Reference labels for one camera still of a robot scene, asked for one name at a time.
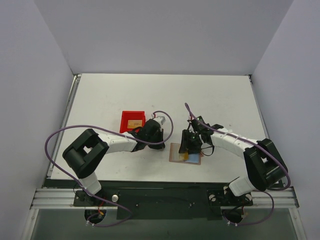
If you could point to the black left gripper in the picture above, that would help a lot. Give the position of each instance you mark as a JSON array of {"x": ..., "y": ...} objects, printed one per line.
[{"x": 157, "y": 136}]

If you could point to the red plastic bin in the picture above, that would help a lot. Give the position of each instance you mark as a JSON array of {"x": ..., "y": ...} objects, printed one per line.
[{"x": 130, "y": 115}]

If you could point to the gold card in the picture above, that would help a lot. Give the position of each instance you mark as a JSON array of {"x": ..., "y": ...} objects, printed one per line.
[
  {"x": 184, "y": 156},
  {"x": 131, "y": 124}
]

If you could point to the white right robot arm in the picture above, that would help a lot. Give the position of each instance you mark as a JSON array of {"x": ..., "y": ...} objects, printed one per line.
[{"x": 264, "y": 165}]

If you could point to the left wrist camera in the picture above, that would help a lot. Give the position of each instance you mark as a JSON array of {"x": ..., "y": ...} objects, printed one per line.
[{"x": 159, "y": 119}]

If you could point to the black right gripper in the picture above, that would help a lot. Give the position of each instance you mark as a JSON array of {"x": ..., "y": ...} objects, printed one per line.
[{"x": 189, "y": 144}]

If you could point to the tan leather card holder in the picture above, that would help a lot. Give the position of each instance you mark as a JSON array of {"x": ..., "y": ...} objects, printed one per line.
[{"x": 174, "y": 156}]

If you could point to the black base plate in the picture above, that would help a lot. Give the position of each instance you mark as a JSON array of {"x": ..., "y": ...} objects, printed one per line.
[{"x": 171, "y": 200}]

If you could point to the aluminium frame rail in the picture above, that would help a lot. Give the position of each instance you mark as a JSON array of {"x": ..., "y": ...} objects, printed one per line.
[{"x": 56, "y": 199}]

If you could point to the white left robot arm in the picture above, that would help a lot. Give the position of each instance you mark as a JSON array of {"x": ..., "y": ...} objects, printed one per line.
[{"x": 86, "y": 152}]

